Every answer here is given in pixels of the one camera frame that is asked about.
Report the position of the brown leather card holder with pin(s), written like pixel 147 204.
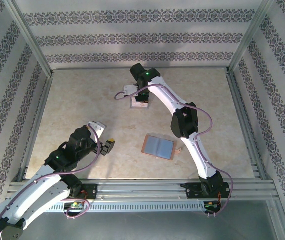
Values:
pixel 157 147

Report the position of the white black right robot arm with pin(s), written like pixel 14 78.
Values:
pixel 167 95

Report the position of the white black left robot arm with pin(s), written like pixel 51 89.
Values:
pixel 32 192

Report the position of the white card with red print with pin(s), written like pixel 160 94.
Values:
pixel 138 105

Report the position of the red and white packet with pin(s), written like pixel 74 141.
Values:
pixel 140 108

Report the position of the small electronics board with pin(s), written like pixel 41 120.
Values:
pixel 75 205
pixel 211 205

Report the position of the grey metal panel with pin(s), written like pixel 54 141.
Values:
pixel 142 227

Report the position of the aluminium rear frame rail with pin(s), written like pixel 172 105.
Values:
pixel 140 68

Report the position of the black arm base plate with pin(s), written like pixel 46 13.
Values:
pixel 192 192
pixel 92 192

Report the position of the aluminium side frame rail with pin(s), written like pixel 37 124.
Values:
pixel 38 120
pixel 242 120

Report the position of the aluminium frame post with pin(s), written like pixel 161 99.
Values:
pixel 252 32
pixel 30 37

